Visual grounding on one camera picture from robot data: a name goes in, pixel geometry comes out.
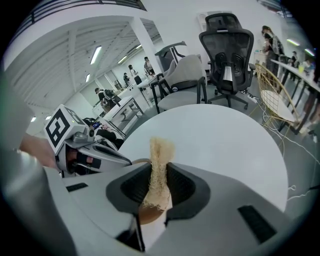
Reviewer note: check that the white power strip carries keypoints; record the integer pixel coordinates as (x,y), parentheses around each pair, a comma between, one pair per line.
(250,97)

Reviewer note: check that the white worktable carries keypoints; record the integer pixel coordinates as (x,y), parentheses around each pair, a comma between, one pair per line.
(147,83)

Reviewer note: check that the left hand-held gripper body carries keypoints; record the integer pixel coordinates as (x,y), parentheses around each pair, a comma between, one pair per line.
(58,127)

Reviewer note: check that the black smartphone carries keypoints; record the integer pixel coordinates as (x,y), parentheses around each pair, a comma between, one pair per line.
(96,125)

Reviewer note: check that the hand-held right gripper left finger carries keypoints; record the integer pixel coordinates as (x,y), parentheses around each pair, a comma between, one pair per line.
(90,202)

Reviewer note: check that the black mesh office chair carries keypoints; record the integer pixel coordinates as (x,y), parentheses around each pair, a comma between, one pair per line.
(228,55)

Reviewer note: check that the white desk with black frame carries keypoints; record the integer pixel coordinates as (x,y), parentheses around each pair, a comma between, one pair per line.
(126,107)

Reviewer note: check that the long white table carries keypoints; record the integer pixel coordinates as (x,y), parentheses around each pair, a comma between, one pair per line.
(300,75)

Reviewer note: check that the grey upholstered armchair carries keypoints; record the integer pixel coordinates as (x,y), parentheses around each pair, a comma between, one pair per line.
(186,75)

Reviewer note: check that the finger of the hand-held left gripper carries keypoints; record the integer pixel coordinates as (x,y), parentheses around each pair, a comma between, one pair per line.
(113,157)

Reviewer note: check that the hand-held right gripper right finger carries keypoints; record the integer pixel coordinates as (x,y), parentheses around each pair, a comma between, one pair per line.
(220,207)

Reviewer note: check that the person's left forearm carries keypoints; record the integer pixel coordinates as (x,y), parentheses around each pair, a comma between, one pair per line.
(37,150)

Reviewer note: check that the ceiling tube light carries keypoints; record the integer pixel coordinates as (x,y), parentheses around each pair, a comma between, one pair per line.
(293,42)
(122,59)
(95,54)
(87,78)

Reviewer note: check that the beige loofah scrubber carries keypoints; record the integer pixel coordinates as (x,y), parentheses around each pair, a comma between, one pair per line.
(160,160)

